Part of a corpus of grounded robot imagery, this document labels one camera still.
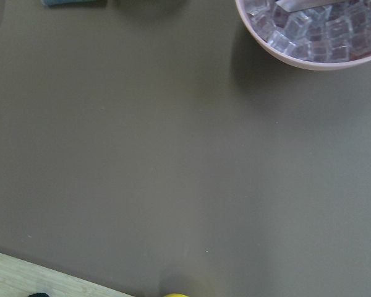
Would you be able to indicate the upper yellow lemon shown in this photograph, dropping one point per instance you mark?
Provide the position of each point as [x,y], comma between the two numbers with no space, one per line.
[175,295]

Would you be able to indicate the grey folded cloth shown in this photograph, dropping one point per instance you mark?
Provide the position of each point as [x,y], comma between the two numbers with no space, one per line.
[57,3]

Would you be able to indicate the metal scoop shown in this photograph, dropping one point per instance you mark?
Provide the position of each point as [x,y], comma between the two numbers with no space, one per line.
[300,5]

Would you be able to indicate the wooden cutting board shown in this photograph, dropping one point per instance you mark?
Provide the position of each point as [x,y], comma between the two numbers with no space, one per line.
[21,278]

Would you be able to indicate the pink bowl with ice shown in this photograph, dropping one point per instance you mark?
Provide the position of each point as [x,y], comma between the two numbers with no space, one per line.
[301,64]

